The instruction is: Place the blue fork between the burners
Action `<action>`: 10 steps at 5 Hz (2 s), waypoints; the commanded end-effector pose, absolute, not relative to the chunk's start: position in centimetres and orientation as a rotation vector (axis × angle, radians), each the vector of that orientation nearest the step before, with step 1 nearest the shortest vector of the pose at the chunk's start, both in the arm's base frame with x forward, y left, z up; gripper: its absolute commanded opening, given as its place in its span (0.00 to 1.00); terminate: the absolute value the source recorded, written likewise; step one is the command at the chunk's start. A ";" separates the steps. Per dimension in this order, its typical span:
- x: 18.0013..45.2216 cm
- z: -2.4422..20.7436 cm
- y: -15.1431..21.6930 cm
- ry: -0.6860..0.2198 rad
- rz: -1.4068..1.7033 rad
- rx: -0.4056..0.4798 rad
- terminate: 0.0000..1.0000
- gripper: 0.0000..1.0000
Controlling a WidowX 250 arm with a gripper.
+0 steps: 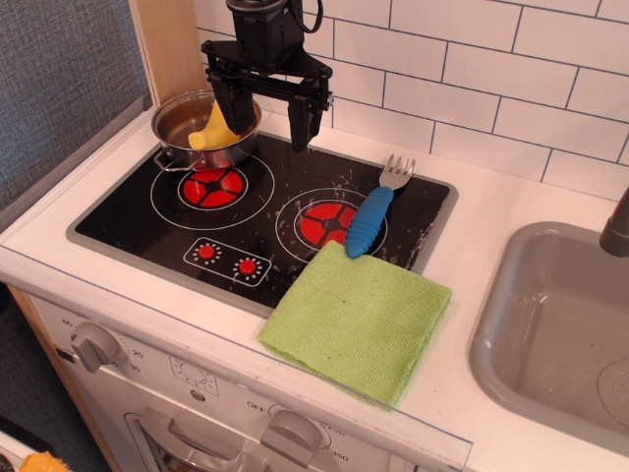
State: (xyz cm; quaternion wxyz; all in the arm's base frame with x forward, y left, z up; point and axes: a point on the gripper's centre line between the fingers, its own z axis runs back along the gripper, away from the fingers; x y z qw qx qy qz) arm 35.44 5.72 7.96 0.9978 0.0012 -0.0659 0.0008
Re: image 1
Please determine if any grey oven door handle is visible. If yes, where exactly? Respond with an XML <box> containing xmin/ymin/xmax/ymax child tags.
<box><xmin>125</xmin><ymin>407</ymin><xmax>268</xmax><ymax>471</ymax></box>

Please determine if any light wooden side post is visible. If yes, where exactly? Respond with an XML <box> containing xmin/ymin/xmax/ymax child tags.
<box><xmin>128</xmin><ymin>0</ymin><xmax>207</xmax><ymax>106</ymax></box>

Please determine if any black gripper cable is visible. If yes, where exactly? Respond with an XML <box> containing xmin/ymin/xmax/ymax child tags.
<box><xmin>286</xmin><ymin>0</ymin><xmax>325</xmax><ymax>35</ymax></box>

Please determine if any left red stove knob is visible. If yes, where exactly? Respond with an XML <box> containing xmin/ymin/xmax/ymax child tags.
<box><xmin>198</xmin><ymin>244</ymin><xmax>216</xmax><ymax>261</ymax></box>

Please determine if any left grey oven dial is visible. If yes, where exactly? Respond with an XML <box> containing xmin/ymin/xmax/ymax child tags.
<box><xmin>71</xmin><ymin>323</ymin><xmax>121</xmax><ymax>373</ymax></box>

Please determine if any red stove knob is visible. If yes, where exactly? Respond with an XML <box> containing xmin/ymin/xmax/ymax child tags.
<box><xmin>198</xmin><ymin>244</ymin><xmax>216</xmax><ymax>261</ymax></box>
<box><xmin>237</xmin><ymin>259</ymin><xmax>257</xmax><ymax>276</ymax></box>

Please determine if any grey toy sink basin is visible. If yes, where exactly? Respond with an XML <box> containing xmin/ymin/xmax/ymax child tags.
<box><xmin>470</xmin><ymin>221</ymin><xmax>628</xmax><ymax>455</ymax></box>

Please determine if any right red stove knob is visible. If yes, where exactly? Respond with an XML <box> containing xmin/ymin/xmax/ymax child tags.
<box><xmin>237</xmin><ymin>259</ymin><xmax>257</xmax><ymax>276</ymax></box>

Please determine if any grey toy faucet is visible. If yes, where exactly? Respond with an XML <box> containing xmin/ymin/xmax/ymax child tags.
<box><xmin>599</xmin><ymin>188</ymin><xmax>629</xmax><ymax>258</ymax></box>

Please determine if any right grey oven dial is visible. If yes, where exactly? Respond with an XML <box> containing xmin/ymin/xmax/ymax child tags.
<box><xmin>260</xmin><ymin>410</ymin><xmax>323</xmax><ymax>468</ymax></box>

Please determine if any yellow orange plush object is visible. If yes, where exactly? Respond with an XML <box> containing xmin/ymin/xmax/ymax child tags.
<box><xmin>19</xmin><ymin>451</ymin><xmax>70</xmax><ymax>472</ymax></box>

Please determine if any blue handled metal fork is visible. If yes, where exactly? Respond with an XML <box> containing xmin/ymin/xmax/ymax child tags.
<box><xmin>345</xmin><ymin>154</ymin><xmax>416</xmax><ymax>259</ymax></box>

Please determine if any green microfiber cloth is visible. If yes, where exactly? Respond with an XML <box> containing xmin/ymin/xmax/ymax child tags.
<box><xmin>257</xmin><ymin>242</ymin><xmax>452</xmax><ymax>407</ymax></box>

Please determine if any grey oven dial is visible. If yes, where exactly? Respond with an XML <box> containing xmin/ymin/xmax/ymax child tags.
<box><xmin>260</xmin><ymin>410</ymin><xmax>323</xmax><ymax>468</ymax></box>
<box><xmin>71</xmin><ymin>323</ymin><xmax>121</xmax><ymax>373</ymax></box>

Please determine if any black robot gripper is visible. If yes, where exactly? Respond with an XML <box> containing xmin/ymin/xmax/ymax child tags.
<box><xmin>201</xmin><ymin>1</ymin><xmax>332</xmax><ymax>151</ymax></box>

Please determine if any black toy stovetop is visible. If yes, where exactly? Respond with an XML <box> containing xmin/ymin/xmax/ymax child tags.
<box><xmin>65</xmin><ymin>131</ymin><xmax>460</xmax><ymax>319</ymax></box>

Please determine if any yellow plastic toy piece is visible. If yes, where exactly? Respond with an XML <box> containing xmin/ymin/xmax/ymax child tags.
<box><xmin>188</xmin><ymin>101</ymin><xmax>240</xmax><ymax>150</ymax></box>

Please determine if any small steel pot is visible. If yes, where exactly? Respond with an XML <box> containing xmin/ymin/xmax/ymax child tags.
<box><xmin>151</xmin><ymin>90</ymin><xmax>261</xmax><ymax>172</ymax></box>

